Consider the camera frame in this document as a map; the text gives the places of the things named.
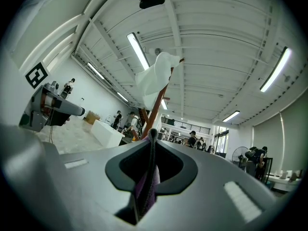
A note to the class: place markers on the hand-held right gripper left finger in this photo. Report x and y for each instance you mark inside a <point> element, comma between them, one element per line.
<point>96,177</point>

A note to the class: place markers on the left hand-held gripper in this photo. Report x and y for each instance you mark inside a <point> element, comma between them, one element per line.
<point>36,114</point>

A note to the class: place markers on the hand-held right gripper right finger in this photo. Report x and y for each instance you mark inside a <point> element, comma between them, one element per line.
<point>204,177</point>

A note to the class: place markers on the purple cloth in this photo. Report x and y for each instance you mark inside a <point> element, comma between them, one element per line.
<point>148,191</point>

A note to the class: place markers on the brown wooden coat stand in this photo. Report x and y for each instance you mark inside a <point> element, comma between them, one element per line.
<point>157,105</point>

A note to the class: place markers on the standing floor fan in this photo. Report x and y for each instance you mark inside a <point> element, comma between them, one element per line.
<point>240,153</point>

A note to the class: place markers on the dark table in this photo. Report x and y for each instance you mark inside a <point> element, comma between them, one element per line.
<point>126,141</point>

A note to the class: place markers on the long ceiling light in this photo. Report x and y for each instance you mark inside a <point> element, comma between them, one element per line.
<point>122,96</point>
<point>138,50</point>
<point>164,104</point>
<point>276,67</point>
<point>231,116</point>
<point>95,70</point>

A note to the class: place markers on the black mezzanine railing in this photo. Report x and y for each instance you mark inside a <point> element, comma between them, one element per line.
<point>183,124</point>

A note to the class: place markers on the glass display cabinet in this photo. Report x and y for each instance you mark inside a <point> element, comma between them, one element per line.
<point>267,170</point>

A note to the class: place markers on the grey roller blind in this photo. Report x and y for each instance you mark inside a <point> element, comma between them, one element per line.
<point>267,143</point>
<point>293,141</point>

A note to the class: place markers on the white table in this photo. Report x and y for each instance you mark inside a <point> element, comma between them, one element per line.
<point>281,180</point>

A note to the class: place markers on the white hanging garment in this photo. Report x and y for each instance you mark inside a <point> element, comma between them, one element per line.
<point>156,78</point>

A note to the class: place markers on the round ceiling fixture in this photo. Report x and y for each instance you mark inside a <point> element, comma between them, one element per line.
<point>157,50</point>

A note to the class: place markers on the black head camera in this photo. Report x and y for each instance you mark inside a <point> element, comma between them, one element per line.
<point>151,0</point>

